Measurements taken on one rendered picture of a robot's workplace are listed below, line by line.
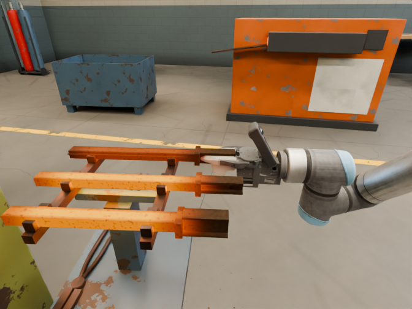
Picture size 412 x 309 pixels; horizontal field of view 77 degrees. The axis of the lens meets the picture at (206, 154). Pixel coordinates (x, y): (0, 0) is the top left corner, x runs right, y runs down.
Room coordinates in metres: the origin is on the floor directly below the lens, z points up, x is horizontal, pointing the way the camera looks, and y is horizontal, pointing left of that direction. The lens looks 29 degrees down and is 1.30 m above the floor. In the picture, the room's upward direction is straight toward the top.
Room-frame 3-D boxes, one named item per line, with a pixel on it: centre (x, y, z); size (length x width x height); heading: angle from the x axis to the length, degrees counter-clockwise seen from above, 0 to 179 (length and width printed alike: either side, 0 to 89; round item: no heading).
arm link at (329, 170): (0.57, -0.31, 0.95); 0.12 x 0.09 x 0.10; 86
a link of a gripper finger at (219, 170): (0.56, -0.03, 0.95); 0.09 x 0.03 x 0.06; 89
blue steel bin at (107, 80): (4.01, 1.47, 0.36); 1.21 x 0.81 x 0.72; 84
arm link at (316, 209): (0.57, -0.32, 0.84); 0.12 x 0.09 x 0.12; 107
